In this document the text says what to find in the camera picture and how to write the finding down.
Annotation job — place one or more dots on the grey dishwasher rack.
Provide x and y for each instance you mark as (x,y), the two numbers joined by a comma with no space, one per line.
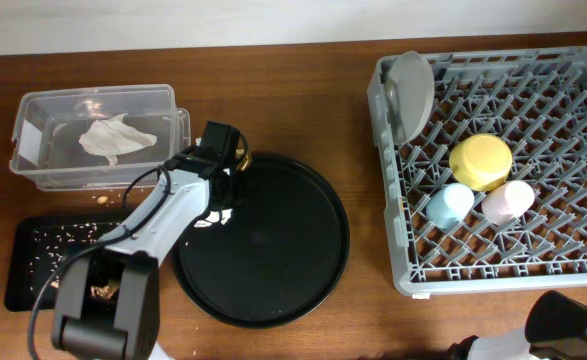
(535,100)

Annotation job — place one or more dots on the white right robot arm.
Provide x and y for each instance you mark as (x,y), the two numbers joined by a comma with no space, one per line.
(556,327)

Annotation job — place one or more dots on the pink plastic cup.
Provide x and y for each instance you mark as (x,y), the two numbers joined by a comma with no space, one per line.
(508,202)

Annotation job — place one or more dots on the food scraps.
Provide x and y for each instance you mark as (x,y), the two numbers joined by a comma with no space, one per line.
(105,292)

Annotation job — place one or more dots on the clear plastic storage bin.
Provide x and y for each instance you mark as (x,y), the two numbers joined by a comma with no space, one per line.
(39,109)

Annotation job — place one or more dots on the grey plate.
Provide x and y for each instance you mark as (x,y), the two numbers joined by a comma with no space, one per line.
(409,91)

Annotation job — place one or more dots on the white paper napkin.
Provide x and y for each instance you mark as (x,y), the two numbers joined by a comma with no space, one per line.
(112,137)

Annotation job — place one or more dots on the round black tray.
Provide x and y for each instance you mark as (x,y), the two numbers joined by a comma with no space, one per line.
(278,256)

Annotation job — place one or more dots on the light blue plastic cup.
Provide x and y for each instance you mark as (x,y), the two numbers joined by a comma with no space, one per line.
(450,205)

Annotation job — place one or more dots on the yellow plastic bowl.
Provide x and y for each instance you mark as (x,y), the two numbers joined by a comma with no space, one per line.
(482,162)

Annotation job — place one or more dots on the gold foil wrapper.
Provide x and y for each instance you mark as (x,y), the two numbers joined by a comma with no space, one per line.
(244,159)

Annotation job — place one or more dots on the left gripper white top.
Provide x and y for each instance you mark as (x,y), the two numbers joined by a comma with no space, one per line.
(231,202)

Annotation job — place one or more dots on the black rectangular tray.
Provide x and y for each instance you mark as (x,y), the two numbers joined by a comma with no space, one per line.
(40,246)

